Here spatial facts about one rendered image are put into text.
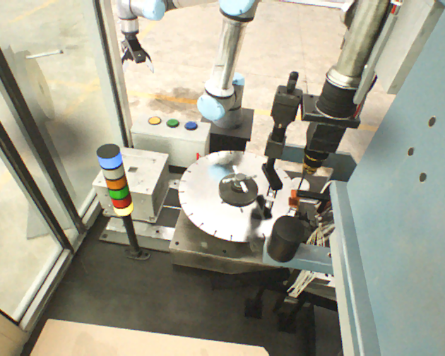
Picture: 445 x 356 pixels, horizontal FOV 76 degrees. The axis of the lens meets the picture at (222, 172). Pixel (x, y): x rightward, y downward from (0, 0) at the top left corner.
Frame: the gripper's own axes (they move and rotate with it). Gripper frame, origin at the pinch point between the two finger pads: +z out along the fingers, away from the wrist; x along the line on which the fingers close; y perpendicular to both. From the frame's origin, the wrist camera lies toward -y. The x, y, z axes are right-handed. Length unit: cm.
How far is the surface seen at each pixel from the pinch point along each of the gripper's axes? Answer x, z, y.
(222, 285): 15, -1, -100
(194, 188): 9, -4, -73
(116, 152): 27, -25, -75
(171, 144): 2.8, 5.5, -42.9
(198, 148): -4.8, 5.6, -49.1
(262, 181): -10, -4, -80
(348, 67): -12, -43, -91
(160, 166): 12, 1, -56
